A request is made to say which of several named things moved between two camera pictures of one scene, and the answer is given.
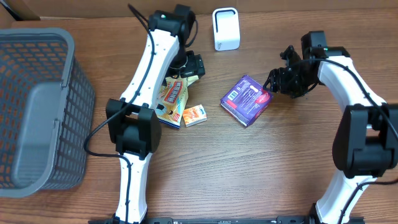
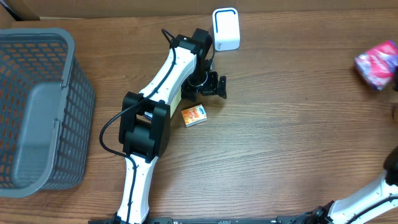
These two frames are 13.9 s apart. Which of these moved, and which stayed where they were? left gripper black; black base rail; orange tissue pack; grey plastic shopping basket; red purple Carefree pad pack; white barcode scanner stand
Moved: left gripper black; red purple Carefree pad pack
Stayed: black base rail; orange tissue pack; white barcode scanner stand; grey plastic shopping basket
